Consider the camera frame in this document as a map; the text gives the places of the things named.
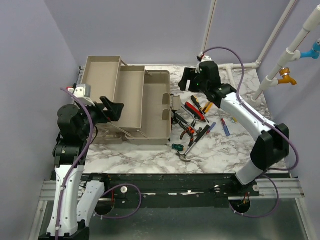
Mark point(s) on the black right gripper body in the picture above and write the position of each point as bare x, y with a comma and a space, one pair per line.
199, 86

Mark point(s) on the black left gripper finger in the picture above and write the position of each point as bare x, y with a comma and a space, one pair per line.
114, 110
113, 118

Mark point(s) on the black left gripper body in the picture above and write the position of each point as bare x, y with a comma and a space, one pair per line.
97, 115

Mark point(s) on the yellow black screwdriver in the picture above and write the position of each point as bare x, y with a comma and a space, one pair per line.
196, 102

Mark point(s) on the yellow utility knife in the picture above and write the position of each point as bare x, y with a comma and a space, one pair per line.
207, 107

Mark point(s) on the beige plastic tool box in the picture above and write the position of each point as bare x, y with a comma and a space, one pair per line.
146, 118

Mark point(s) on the red black utility tool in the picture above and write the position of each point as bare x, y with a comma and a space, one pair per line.
196, 112

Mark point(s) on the orange black pliers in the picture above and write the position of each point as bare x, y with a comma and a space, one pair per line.
187, 130

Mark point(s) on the large black-handled claw hammer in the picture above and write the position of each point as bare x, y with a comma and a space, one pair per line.
183, 156

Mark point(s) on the small claw hammer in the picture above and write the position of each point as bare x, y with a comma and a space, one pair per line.
190, 125

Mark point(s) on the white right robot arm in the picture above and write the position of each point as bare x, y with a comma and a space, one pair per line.
271, 145

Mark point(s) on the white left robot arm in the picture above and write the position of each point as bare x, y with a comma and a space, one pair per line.
71, 214

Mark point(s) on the silver ratchet wrench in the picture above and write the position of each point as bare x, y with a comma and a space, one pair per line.
188, 112

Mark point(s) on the blue red tester screwdriver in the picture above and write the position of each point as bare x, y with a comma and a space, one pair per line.
211, 127

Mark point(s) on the black pruning shears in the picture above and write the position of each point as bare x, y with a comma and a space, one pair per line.
176, 118

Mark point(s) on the green stubby screwdriver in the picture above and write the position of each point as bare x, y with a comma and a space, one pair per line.
177, 147

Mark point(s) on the orange brass tap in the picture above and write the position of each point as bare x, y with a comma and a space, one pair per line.
285, 77

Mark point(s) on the blue pipe fitting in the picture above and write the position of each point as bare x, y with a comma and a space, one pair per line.
314, 53

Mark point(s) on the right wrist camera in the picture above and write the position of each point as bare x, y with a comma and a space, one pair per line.
201, 59

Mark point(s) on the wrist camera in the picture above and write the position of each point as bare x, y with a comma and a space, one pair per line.
201, 59
82, 92

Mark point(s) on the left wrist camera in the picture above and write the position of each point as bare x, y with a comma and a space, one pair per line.
82, 92

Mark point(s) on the blue handled screwdriver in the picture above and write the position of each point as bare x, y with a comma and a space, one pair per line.
225, 127

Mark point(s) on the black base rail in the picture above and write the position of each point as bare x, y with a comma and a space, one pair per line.
127, 191

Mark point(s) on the white pvc pipe frame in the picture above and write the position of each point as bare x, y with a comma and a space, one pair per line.
248, 27

